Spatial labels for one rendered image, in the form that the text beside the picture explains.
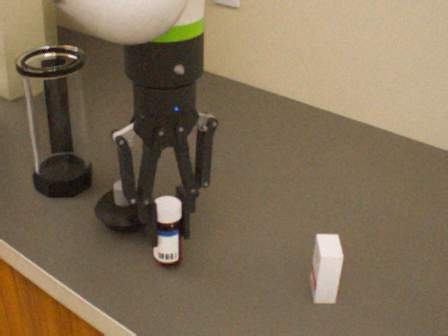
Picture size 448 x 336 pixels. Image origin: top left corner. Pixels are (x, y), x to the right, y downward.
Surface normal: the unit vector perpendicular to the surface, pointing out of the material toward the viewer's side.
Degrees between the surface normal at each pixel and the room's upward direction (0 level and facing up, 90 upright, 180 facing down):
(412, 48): 90
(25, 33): 90
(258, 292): 2
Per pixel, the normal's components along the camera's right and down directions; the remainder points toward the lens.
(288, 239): 0.00, -0.88
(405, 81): -0.66, 0.35
